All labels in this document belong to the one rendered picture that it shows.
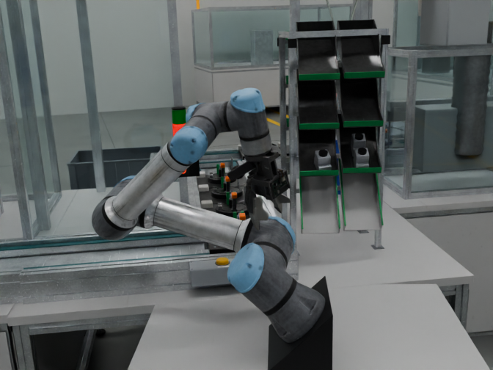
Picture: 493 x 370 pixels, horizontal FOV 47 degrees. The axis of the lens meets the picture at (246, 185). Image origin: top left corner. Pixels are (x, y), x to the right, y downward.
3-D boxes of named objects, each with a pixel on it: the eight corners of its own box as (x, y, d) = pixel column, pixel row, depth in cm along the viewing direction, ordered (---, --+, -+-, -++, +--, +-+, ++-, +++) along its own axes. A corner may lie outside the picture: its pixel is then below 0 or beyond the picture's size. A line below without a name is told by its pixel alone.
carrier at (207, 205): (267, 224, 216) (266, 193, 212) (205, 229, 213) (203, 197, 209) (257, 205, 239) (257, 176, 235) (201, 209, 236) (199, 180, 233)
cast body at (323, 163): (331, 172, 191) (331, 156, 186) (318, 175, 191) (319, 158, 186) (324, 158, 197) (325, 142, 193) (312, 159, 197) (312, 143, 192)
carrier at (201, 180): (250, 189, 262) (249, 163, 259) (198, 192, 260) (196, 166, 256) (243, 176, 286) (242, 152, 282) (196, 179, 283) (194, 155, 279)
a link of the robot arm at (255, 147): (232, 139, 138) (255, 125, 142) (237, 156, 140) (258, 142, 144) (254, 143, 133) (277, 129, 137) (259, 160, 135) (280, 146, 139)
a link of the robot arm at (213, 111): (175, 116, 132) (218, 112, 129) (192, 99, 142) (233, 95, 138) (184, 147, 136) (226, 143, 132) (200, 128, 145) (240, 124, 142)
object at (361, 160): (368, 172, 192) (370, 156, 188) (355, 172, 192) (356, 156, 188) (364, 156, 199) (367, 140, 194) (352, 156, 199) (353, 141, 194)
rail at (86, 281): (298, 280, 189) (298, 249, 186) (23, 304, 178) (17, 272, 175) (295, 273, 194) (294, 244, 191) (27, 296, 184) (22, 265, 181)
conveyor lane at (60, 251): (280, 273, 194) (279, 246, 191) (28, 295, 184) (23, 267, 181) (266, 243, 221) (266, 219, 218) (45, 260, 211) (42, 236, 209)
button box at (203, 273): (257, 282, 179) (256, 263, 177) (191, 288, 177) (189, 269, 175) (254, 272, 186) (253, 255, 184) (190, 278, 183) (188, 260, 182)
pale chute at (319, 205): (339, 233, 194) (340, 227, 190) (301, 233, 195) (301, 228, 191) (334, 163, 207) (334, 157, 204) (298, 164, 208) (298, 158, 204)
